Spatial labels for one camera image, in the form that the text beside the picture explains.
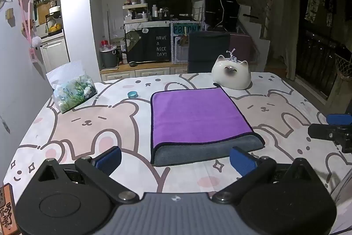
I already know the white net basket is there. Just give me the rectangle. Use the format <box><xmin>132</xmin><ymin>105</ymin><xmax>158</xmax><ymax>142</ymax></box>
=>
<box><xmin>334</xmin><ymin>53</ymin><xmax>352</xmax><ymax>87</ymax></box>

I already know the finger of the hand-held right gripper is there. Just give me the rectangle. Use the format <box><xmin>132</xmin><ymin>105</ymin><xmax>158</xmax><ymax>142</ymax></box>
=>
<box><xmin>308</xmin><ymin>124</ymin><xmax>352</xmax><ymax>154</ymax></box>
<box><xmin>327</xmin><ymin>114</ymin><xmax>352</xmax><ymax>125</ymax></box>

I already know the bear print tablecloth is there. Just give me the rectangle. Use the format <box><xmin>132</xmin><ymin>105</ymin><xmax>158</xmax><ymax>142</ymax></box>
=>
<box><xmin>4</xmin><ymin>72</ymin><xmax>352</xmax><ymax>235</ymax></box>

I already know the pink lanyard with pompom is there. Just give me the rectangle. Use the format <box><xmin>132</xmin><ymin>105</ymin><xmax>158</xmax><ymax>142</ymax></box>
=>
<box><xmin>19</xmin><ymin>0</ymin><xmax>43</xmax><ymax>63</ymax></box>

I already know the dark chair back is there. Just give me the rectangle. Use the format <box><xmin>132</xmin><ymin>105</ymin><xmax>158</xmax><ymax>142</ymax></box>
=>
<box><xmin>188</xmin><ymin>31</ymin><xmax>231</xmax><ymax>74</ymax></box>

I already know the floral tissue packet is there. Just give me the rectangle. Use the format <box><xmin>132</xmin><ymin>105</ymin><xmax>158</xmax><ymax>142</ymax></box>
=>
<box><xmin>45</xmin><ymin>60</ymin><xmax>98</xmax><ymax>114</ymax></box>

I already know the wooden low cabinet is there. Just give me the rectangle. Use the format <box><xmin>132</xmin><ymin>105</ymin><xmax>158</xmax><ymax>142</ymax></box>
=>
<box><xmin>100</xmin><ymin>61</ymin><xmax>189</xmax><ymax>82</ymax></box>

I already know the pale curtain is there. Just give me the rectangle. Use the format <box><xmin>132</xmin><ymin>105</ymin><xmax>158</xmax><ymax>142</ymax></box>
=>
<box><xmin>285</xmin><ymin>0</ymin><xmax>303</xmax><ymax>80</ymax></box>

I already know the white cat-shaped ceramic holder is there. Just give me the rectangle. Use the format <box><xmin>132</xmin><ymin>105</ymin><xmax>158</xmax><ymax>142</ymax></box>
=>
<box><xmin>211</xmin><ymin>49</ymin><xmax>252</xmax><ymax>90</ymax></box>

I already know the maroon chair back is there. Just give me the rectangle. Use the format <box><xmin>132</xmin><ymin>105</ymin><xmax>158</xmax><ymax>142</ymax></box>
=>
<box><xmin>229</xmin><ymin>33</ymin><xmax>260</xmax><ymax>72</ymax></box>

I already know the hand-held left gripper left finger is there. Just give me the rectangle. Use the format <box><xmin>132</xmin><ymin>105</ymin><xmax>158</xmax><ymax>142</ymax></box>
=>
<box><xmin>36</xmin><ymin>146</ymin><xmax>140</xmax><ymax>203</ymax></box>

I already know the white wire cube frame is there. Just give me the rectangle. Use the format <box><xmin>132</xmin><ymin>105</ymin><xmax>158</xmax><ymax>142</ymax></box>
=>
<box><xmin>170</xmin><ymin>21</ymin><xmax>203</xmax><ymax>64</ymax></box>

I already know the red printed tag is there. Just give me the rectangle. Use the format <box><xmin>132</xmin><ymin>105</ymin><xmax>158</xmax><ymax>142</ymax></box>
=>
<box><xmin>0</xmin><ymin>183</ymin><xmax>20</xmax><ymax>235</ymax></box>

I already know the wooden wall block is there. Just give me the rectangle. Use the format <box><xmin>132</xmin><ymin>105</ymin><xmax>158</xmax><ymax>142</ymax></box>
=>
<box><xmin>5</xmin><ymin>8</ymin><xmax>15</xmax><ymax>27</ymax></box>

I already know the purple and grey towel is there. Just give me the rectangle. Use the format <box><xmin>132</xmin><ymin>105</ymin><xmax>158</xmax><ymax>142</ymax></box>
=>
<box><xmin>150</xmin><ymin>87</ymin><xmax>266</xmax><ymax>167</ymax></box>

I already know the grey trash bin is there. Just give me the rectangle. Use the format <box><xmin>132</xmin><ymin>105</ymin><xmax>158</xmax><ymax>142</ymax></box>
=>
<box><xmin>99</xmin><ymin>45</ymin><xmax>119</xmax><ymax>69</ymax></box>

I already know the black printed cabinet curtain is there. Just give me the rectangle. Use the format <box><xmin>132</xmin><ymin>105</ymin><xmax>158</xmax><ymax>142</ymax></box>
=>
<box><xmin>125</xmin><ymin>26</ymin><xmax>171</xmax><ymax>63</ymax></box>

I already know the black jacket with white trim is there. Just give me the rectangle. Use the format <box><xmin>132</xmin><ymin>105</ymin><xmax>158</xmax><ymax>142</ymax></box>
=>
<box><xmin>205</xmin><ymin>0</ymin><xmax>239</xmax><ymax>31</ymax></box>

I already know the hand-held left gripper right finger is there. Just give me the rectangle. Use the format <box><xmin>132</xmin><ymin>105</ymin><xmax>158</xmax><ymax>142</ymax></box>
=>
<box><xmin>212</xmin><ymin>146</ymin><xmax>323</xmax><ymax>204</ymax></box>

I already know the white shelf rack with bottles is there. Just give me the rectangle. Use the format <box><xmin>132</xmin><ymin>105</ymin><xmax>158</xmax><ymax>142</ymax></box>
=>
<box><xmin>123</xmin><ymin>2</ymin><xmax>151</xmax><ymax>24</ymax></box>

